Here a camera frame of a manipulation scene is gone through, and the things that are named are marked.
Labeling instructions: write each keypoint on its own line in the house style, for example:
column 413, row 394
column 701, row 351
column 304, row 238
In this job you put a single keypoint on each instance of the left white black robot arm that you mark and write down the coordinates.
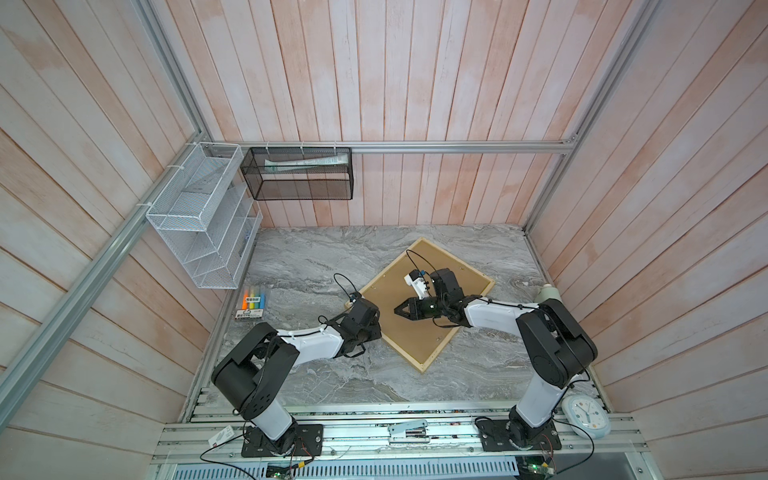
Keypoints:
column 251, row 375

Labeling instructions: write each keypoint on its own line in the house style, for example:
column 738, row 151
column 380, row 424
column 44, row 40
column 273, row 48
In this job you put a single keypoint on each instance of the grey stapler on rail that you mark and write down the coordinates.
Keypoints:
column 410, row 432

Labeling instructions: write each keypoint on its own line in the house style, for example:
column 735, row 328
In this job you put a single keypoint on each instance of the pack of coloured highlighters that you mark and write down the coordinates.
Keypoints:
column 252, row 303

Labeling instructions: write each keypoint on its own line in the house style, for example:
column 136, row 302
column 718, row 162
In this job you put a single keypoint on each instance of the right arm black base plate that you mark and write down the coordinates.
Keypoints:
column 507, row 435

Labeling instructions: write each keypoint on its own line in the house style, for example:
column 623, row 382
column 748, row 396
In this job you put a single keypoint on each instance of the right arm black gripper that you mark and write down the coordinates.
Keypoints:
column 411, row 313

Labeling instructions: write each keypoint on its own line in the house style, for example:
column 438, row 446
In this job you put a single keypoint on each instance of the paper inside black basket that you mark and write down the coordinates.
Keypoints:
column 334, row 164

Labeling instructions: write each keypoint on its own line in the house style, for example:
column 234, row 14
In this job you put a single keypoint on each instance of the brown cardboard backing board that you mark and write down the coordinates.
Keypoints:
column 419, row 342

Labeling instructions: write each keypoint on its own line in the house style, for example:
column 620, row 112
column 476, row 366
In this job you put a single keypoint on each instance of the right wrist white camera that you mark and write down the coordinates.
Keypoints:
column 416, row 280

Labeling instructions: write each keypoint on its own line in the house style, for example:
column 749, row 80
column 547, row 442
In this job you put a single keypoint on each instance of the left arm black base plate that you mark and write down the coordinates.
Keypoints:
column 298, row 440

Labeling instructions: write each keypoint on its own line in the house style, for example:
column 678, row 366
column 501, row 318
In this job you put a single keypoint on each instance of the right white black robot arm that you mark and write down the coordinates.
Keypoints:
column 558, row 348

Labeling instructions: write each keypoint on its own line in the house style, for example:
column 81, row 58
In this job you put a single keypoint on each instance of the white round clock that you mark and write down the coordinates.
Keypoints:
column 586, row 416

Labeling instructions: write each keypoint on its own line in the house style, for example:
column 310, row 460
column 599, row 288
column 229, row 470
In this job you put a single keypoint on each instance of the white wire mesh shelf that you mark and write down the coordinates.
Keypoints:
column 208, row 218

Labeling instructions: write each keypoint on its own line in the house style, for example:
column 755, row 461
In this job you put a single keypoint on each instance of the black wire mesh basket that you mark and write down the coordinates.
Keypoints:
column 297, row 186

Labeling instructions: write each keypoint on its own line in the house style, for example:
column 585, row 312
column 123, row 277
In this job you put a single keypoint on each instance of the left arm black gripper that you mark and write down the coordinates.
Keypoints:
column 375, row 329

